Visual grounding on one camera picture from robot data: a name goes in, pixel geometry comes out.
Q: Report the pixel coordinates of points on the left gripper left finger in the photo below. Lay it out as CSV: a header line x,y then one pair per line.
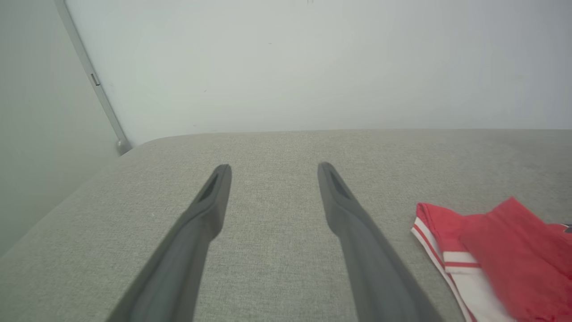
x,y
178,259

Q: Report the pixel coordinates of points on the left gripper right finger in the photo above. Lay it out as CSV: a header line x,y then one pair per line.
x,y
371,268

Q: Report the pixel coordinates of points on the red basketball jersey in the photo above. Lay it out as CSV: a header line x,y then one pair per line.
x,y
514,259

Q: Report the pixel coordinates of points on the grey metal wall rail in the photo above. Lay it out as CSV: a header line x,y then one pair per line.
x,y
96,85

